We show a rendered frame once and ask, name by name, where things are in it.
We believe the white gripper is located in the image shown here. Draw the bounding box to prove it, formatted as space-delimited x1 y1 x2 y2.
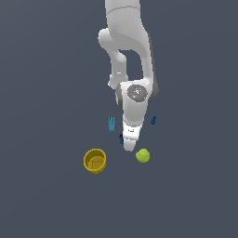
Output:
122 120 144 152

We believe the yellow cup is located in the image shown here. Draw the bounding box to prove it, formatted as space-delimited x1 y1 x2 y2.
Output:
83 148 108 175

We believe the teal rectangular block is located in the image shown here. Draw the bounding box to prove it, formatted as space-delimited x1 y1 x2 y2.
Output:
108 116 116 132

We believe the green ball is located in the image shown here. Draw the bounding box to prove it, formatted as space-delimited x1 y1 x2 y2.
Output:
135 148 152 164

